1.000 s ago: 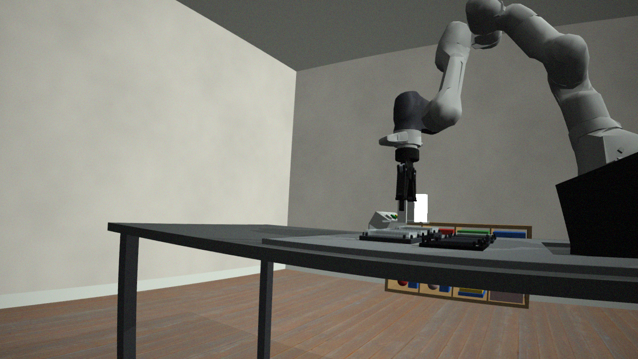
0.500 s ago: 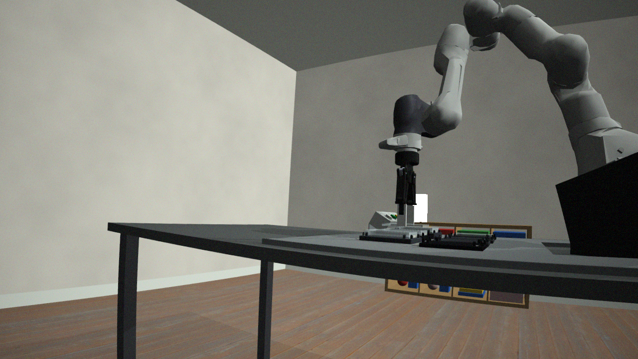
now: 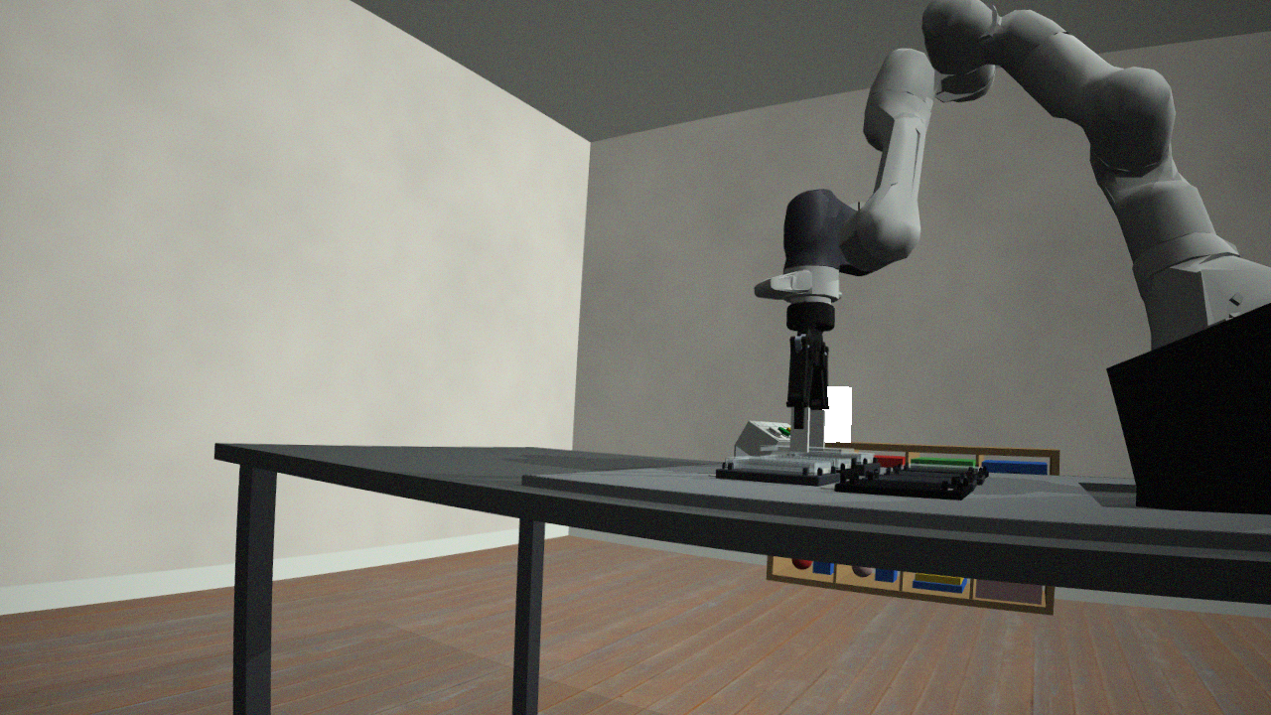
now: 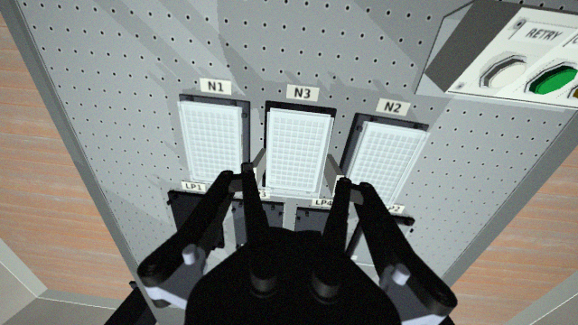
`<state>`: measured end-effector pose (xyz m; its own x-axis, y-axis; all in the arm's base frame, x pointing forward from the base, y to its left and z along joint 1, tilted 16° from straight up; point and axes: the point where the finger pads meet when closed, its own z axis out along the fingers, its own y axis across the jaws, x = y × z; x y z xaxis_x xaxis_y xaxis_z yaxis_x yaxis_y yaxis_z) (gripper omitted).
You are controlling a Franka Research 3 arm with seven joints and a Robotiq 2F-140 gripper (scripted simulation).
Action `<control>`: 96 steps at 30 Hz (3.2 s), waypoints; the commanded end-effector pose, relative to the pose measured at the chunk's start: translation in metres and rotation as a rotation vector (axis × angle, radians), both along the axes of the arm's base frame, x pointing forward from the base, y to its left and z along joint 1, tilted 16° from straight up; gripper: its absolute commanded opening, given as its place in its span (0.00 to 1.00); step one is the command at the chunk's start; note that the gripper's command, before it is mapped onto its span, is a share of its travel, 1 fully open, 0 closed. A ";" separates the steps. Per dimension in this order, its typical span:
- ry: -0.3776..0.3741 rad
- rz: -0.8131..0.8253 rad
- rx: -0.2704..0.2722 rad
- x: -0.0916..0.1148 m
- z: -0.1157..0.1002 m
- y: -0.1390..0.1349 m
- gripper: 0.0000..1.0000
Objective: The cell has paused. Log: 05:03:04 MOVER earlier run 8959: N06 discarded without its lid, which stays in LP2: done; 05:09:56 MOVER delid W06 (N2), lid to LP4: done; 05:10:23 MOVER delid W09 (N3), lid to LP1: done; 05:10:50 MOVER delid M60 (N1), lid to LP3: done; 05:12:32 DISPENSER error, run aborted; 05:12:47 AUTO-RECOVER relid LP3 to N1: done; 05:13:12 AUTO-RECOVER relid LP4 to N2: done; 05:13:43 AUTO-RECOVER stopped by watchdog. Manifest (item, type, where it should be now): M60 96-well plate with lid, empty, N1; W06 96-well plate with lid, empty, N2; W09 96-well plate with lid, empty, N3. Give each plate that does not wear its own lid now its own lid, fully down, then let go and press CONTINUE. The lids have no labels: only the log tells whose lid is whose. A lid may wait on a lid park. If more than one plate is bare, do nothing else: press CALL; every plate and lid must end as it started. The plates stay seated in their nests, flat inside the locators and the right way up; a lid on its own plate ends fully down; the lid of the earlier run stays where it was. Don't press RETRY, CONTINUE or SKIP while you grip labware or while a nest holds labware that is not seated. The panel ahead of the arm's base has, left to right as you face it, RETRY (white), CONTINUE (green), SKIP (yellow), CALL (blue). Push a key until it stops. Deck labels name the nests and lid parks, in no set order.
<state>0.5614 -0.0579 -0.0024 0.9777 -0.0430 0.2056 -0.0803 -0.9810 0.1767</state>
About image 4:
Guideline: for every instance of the white label with black text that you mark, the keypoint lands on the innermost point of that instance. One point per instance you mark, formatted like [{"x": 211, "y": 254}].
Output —
[{"x": 322, "y": 202}]

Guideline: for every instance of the white label reading n1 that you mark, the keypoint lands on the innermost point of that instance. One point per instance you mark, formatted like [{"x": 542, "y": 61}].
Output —
[{"x": 216, "y": 86}]

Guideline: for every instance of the white label reading lp3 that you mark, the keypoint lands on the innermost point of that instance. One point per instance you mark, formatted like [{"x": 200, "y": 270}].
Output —
[{"x": 262, "y": 194}]

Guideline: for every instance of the white n2 label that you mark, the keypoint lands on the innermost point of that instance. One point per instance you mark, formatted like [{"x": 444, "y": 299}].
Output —
[{"x": 392, "y": 107}]

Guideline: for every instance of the white label reading n3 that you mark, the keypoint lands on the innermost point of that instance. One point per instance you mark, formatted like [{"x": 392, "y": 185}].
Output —
[{"x": 303, "y": 93}]

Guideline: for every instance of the white label reading lp2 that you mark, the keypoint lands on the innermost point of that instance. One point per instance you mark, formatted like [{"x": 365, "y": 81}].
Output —
[{"x": 396, "y": 208}]

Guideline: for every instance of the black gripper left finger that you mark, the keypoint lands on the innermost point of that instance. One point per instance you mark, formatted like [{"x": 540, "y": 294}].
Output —
[{"x": 171, "y": 271}]

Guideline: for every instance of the white button panel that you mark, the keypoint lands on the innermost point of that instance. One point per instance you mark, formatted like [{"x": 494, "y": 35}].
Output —
[{"x": 524, "y": 54}]

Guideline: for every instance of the white label reading lp1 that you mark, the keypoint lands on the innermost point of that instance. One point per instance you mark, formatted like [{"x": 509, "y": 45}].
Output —
[{"x": 187, "y": 185}]

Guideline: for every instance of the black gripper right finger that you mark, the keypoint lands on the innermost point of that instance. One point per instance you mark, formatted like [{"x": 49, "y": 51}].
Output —
[{"x": 421, "y": 297}]

